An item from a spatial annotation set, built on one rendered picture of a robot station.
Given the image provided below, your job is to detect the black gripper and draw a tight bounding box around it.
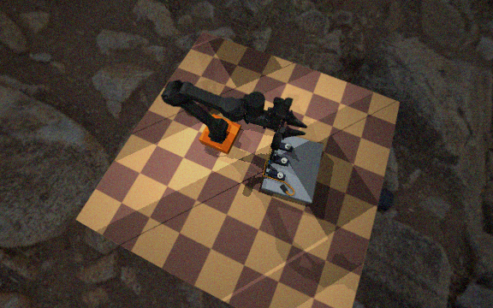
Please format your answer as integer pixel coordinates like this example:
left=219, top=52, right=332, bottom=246
left=260, top=98, right=308, bottom=151

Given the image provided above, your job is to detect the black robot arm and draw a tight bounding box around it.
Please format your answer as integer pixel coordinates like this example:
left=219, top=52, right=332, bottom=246
left=161, top=80, right=288, bottom=144

